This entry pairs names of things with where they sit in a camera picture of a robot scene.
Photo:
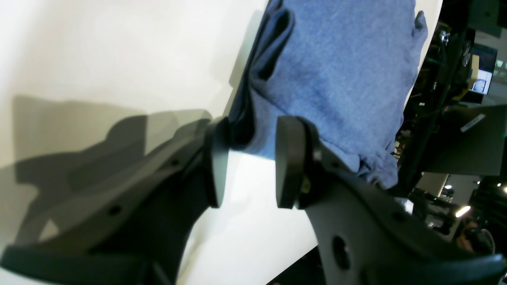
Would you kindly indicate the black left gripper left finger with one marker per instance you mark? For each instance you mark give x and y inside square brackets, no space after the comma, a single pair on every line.
[138,238]

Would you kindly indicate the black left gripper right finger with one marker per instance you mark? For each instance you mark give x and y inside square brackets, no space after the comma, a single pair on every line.
[364,236]

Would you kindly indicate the dark blue t-shirt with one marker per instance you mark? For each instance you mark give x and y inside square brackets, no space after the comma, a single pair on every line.
[345,65]

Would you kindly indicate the monitor screen in background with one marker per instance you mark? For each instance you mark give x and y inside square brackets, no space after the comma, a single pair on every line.
[480,82]

